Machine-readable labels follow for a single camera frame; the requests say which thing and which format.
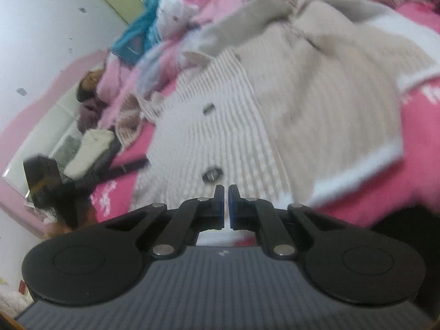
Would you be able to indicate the beige white checked coat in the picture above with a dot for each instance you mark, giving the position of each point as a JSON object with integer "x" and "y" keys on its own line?
{"x": 223, "y": 127}

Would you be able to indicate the cream cloth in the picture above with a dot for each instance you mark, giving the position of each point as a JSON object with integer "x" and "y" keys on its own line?
{"x": 87, "y": 154}

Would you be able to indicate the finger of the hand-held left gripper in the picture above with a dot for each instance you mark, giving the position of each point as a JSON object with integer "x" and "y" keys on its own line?
{"x": 127, "y": 167}

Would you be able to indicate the pink floral duvet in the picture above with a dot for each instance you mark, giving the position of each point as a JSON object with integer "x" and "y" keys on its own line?
{"x": 178, "y": 10}

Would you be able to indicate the teal patterned blanket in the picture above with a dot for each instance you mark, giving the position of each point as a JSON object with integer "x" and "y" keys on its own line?
{"x": 137, "y": 37}

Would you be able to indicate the pink flower bed blanket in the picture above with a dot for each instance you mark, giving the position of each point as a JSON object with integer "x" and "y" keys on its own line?
{"x": 412, "y": 151}

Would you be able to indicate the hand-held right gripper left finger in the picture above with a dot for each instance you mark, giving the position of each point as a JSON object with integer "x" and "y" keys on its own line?
{"x": 220, "y": 208}

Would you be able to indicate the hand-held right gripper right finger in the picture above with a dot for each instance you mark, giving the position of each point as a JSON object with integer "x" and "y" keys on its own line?
{"x": 234, "y": 209}

